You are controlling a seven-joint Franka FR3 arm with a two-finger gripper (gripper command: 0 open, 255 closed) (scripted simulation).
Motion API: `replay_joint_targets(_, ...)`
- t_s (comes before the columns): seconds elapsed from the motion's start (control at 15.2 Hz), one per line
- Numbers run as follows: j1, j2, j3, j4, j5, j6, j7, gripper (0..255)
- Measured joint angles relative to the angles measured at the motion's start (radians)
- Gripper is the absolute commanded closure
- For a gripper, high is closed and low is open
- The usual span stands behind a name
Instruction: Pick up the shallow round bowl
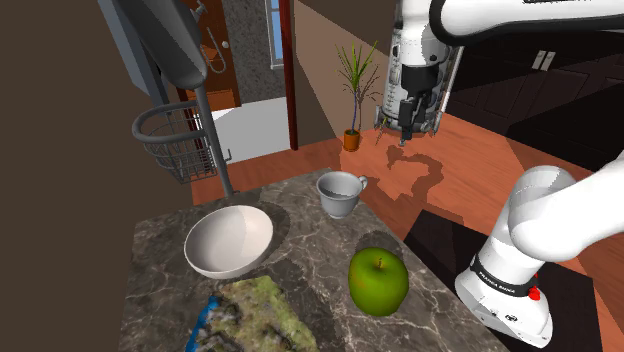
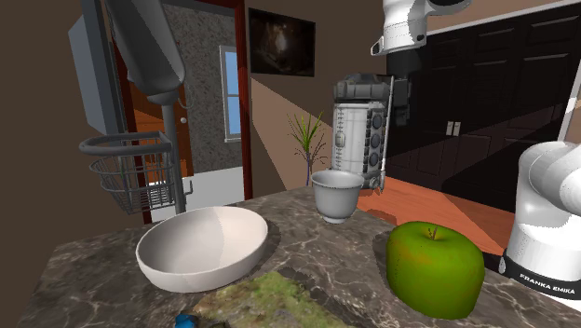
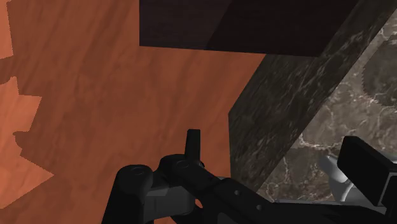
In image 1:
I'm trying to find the dark cabinet with pale handles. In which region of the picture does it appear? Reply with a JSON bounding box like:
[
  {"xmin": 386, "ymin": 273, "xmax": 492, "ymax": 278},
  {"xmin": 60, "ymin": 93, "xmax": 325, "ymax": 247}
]
[{"xmin": 447, "ymin": 30, "xmax": 624, "ymax": 173}]

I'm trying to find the white cylinder with small legs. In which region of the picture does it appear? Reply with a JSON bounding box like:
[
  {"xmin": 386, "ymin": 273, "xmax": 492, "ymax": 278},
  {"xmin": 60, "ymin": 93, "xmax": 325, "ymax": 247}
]
[{"xmin": 374, "ymin": 29, "xmax": 463, "ymax": 139}]

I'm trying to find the dark red door frame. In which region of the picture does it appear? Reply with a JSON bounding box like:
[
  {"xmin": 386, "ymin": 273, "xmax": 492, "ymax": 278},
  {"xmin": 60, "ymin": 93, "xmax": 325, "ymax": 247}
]
[{"xmin": 279, "ymin": 0, "xmax": 300, "ymax": 152}]

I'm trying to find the white bowl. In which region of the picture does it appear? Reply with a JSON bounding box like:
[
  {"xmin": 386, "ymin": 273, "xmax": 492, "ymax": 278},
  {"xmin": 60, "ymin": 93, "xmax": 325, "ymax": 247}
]
[{"xmin": 183, "ymin": 204, "xmax": 275, "ymax": 281}]

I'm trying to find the green plant in orange pot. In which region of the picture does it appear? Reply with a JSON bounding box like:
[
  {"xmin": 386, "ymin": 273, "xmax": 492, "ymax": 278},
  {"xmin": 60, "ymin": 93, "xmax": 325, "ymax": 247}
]
[{"xmin": 334, "ymin": 40, "xmax": 382, "ymax": 153}]

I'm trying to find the grey cup with handle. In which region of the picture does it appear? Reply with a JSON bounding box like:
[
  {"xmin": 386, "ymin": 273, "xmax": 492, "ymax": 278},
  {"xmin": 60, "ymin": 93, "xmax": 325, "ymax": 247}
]
[{"xmin": 316, "ymin": 170, "xmax": 369, "ymax": 220}]

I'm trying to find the dark robot stand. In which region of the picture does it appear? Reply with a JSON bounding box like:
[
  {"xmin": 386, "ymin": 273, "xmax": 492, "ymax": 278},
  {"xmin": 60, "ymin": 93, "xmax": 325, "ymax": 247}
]
[{"xmin": 403, "ymin": 209, "xmax": 607, "ymax": 352}]

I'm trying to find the green apple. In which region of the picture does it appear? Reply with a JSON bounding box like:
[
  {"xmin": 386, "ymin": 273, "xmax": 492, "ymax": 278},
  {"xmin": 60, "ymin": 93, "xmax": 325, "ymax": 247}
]
[{"xmin": 347, "ymin": 246, "xmax": 410, "ymax": 318}]

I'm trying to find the window with blue pane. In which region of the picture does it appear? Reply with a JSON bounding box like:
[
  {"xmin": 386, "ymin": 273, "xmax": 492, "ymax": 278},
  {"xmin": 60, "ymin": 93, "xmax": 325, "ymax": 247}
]
[{"xmin": 264, "ymin": 0, "xmax": 285, "ymax": 70}]

